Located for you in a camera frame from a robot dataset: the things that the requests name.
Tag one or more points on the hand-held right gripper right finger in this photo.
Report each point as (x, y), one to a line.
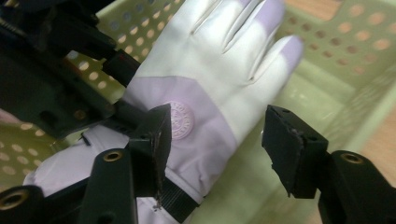
(295, 155)

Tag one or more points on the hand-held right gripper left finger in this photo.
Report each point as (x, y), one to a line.
(149, 155)

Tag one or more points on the pale green plastic basket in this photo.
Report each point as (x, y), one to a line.
(327, 87)

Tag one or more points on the lilac and white glove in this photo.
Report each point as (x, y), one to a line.
(202, 62)

